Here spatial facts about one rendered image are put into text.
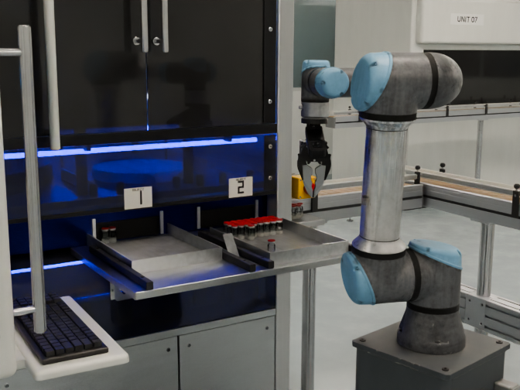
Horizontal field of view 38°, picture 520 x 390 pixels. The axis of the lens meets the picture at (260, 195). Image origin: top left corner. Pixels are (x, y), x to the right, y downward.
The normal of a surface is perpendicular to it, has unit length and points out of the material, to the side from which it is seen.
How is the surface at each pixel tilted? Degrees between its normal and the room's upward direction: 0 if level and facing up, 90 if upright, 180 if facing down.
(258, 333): 90
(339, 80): 89
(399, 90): 96
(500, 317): 90
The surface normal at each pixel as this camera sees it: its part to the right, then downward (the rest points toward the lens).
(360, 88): -0.96, -0.08
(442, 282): 0.24, 0.19
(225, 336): 0.53, 0.16
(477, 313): -0.85, 0.10
